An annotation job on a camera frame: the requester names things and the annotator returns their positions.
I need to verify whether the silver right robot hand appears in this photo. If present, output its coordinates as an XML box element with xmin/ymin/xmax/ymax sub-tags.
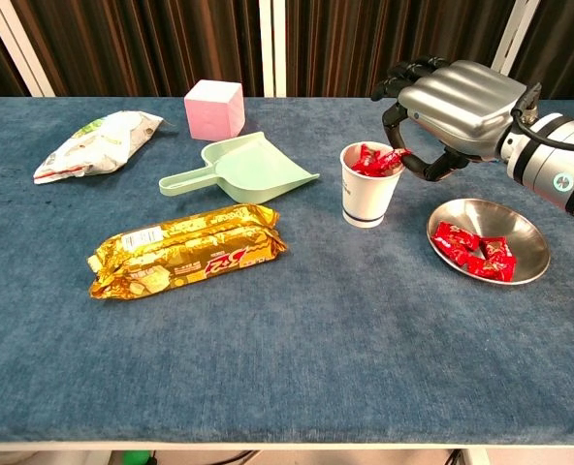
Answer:
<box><xmin>370</xmin><ymin>55</ymin><xmax>529</xmax><ymax>183</ymax></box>

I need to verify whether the silver metal plate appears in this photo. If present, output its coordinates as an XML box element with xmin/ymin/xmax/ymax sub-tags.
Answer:
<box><xmin>426</xmin><ymin>197</ymin><xmax>553</xmax><ymax>286</ymax></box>

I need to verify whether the white paper cup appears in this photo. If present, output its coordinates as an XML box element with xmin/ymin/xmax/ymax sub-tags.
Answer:
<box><xmin>338</xmin><ymin>140</ymin><xmax>407</xmax><ymax>230</ymax></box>

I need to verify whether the mint green dustpan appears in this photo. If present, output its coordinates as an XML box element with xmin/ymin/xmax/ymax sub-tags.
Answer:
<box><xmin>158</xmin><ymin>131</ymin><xmax>321</xmax><ymax>205</ymax></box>

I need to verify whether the pink cube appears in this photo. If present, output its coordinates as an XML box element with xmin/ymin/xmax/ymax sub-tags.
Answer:
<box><xmin>183</xmin><ymin>78</ymin><xmax>247</xmax><ymax>142</ymax></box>

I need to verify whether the blue felt table cloth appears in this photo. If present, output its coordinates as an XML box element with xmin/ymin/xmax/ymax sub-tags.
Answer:
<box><xmin>0</xmin><ymin>96</ymin><xmax>574</xmax><ymax>446</ymax></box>

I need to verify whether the gold biscuit package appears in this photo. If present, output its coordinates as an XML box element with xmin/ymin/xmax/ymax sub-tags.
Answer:
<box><xmin>86</xmin><ymin>202</ymin><xmax>289</xmax><ymax>301</ymax></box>

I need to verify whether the white green snack bag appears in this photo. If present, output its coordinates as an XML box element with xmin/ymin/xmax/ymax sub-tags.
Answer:
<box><xmin>32</xmin><ymin>109</ymin><xmax>165</xmax><ymax>186</ymax></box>

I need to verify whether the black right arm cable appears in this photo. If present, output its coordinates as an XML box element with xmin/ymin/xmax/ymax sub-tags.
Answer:
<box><xmin>512</xmin><ymin>81</ymin><xmax>574</xmax><ymax>152</ymax></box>

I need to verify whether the white frame post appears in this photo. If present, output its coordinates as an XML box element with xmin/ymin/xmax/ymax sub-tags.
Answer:
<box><xmin>0</xmin><ymin>0</ymin><xmax>56</xmax><ymax>98</ymax></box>
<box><xmin>490</xmin><ymin>0</ymin><xmax>543</xmax><ymax>74</ymax></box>
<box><xmin>258</xmin><ymin>0</ymin><xmax>288</xmax><ymax>98</ymax></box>

